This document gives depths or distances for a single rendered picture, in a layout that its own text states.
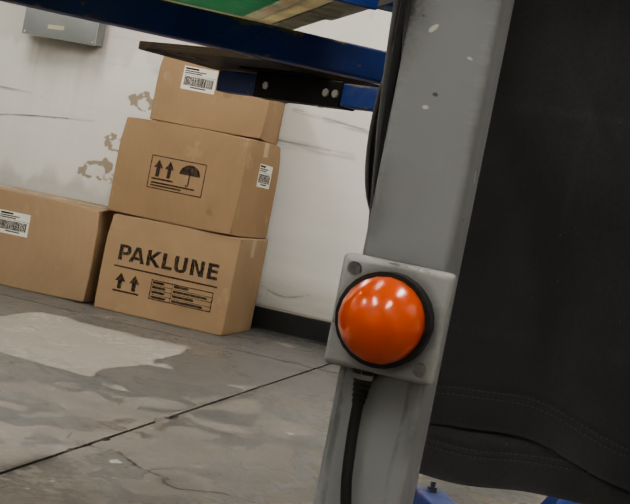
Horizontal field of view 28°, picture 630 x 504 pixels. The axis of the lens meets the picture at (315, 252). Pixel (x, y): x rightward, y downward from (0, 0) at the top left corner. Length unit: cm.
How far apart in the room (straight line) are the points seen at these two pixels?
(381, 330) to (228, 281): 478
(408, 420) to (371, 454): 2
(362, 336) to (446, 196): 8
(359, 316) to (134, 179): 497
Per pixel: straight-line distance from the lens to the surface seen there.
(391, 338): 52
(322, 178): 568
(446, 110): 56
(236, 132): 537
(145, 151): 547
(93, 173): 607
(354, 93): 266
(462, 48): 56
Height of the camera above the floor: 70
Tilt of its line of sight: 3 degrees down
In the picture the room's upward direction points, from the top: 11 degrees clockwise
